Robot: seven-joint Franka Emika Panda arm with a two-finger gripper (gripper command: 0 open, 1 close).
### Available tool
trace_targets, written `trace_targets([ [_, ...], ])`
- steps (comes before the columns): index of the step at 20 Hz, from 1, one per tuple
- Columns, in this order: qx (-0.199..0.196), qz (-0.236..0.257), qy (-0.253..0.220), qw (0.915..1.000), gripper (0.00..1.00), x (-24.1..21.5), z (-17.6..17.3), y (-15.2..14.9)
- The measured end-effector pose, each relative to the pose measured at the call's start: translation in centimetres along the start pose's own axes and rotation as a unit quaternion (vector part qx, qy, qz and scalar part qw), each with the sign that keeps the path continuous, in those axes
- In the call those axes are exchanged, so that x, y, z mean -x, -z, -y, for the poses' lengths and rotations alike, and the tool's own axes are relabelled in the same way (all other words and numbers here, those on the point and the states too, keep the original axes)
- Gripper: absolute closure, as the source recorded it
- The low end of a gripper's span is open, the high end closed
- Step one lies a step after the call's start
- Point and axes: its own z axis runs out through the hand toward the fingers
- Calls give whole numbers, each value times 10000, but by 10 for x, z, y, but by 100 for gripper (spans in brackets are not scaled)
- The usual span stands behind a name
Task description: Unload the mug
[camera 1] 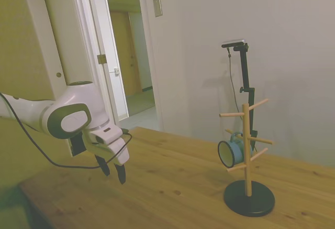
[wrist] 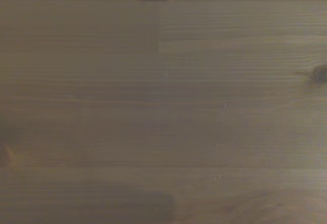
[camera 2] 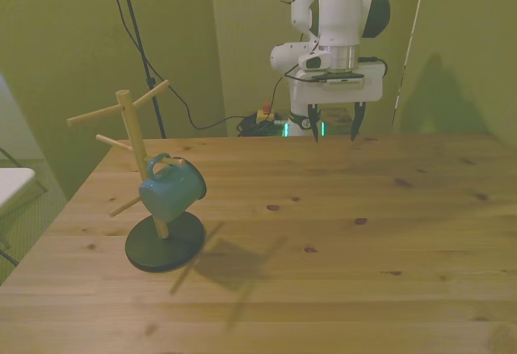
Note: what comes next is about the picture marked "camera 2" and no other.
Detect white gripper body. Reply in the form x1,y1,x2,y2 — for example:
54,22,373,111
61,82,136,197
289,61,385,107

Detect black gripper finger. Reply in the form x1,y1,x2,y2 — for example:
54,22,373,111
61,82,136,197
307,103,322,145
349,102,368,142

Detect blue enamel mug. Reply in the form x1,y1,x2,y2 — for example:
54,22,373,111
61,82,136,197
138,152,208,224

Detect wooden mug tree black base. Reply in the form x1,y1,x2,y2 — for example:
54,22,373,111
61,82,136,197
66,79,208,273

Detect yellow emergency stop box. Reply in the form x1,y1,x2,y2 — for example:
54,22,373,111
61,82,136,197
256,103,277,124

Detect black tripod stand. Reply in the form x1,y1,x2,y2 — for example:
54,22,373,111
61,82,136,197
103,0,168,140

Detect white folding chair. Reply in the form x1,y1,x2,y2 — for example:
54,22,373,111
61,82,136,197
0,71,46,267

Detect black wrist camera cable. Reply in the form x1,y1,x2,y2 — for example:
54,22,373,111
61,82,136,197
284,57,389,83

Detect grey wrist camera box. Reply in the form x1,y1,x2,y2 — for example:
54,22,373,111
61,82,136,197
309,71,367,91

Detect black cable bundle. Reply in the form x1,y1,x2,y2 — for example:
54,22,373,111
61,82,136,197
235,114,287,137

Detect black tripod cable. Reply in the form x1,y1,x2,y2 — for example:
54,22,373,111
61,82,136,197
103,0,247,131

